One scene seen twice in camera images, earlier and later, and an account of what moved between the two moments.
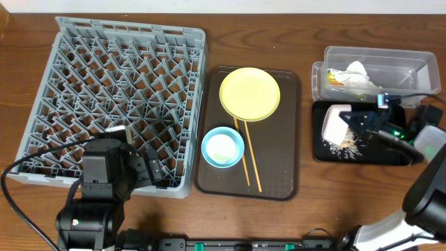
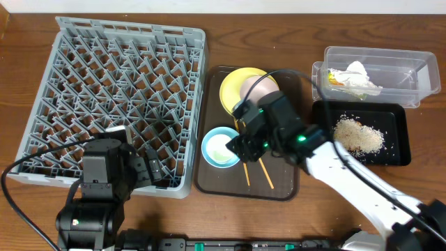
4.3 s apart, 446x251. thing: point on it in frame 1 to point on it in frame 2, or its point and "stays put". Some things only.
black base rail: x=182 y=244 stays put
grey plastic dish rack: x=97 y=75 stays put
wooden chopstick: x=253 y=156 to x=269 y=181
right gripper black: x=373 y=123 to x=246 y=143
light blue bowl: x=222 y=147 stays put
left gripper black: x=141 y=167 stays put
